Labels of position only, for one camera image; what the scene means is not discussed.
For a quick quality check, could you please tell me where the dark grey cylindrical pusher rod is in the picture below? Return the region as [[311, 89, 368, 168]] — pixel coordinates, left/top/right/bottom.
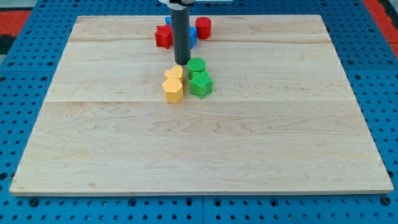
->
[[170, 7, 190, 65]]

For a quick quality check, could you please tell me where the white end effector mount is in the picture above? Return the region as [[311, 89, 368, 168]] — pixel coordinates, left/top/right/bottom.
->
[[159, 0, 233, 7]]

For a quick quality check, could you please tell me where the yellow heart block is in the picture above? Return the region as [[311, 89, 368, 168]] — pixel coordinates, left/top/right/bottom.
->
[[164, 65, 184, 84]]

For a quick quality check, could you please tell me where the small blue block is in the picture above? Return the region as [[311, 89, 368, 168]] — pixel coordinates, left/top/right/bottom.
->
[[165, 16, 172, 27]]

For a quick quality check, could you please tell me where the blue block behind rod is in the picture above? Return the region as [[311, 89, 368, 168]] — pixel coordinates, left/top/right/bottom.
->
[[189, 26, 197, 49]]

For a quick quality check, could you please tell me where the red cylinder block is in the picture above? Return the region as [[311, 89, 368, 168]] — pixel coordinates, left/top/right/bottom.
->
[[195, 16, 211, 39]]

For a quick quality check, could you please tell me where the red star block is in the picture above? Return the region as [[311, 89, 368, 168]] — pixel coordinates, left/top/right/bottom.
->
[[155, 24, 173, 49]]

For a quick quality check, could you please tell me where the green cylinder block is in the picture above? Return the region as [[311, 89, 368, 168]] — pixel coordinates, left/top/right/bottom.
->
[[187, 57, 206, 80]]

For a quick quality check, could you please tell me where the green star block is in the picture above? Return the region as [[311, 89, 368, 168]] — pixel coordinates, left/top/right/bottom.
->
[[189, 72, 213, 99]]

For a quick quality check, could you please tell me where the yellow hexagon block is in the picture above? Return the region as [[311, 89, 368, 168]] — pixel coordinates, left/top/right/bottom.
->
[[162, 78, 183, 103]]

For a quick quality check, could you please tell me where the light wooden board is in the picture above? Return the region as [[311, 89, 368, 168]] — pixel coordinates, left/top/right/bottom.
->
[[9, 15, 394, 197]]

